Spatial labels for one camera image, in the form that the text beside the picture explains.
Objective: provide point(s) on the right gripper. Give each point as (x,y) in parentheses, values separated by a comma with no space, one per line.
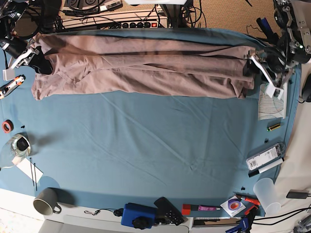
(22,53)

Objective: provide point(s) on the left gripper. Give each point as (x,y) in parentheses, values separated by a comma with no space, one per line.
(276,72)

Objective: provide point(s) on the mauve T-shirt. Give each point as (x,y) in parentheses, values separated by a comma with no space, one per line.
(87,64)

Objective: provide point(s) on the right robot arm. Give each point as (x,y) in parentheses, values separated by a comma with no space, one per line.
(10,12)

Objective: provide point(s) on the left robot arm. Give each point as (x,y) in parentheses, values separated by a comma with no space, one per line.
(294,44)

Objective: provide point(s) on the orange utility knife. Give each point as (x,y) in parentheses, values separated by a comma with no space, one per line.
(8,88)

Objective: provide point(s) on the black computer mouse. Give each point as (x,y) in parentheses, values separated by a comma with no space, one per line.
(306,91)

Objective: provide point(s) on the yellow battery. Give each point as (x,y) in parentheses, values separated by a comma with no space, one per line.
(273,127)

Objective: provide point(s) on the red tape roll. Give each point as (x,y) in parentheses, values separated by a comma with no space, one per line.
(7,126)

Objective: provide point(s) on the grey start foot pedal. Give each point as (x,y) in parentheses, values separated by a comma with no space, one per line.
(88,6)

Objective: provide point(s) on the clear plastic case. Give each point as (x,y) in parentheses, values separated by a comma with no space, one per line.
(265,156)

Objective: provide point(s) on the white black marker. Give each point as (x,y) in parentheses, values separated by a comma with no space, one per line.
(266,168)

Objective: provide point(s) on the white paper card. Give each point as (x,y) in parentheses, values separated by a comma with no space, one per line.
(30,170)

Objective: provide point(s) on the blue table cloth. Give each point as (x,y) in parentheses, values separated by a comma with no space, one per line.
(105,150)

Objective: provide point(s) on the white power strip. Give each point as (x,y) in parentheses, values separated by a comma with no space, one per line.
(146,19)

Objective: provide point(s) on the translucent plastic cup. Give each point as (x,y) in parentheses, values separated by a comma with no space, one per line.
(265,192)

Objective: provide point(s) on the red black pliers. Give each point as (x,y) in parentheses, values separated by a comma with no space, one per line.
(248,199)

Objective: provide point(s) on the disc in paper sleeve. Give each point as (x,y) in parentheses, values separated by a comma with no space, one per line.
(233,206)

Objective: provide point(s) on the grey mug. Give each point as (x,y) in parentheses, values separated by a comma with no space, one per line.
(46,203)

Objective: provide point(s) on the red purple glue tube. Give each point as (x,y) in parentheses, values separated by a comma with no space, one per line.
(188,208)

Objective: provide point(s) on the blue clamp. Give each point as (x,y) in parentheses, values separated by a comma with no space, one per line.
(244,225)

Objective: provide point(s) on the black remote control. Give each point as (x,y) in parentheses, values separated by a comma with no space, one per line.
(167,209)

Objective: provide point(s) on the blue box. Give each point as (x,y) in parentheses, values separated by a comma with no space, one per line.
(138,216)

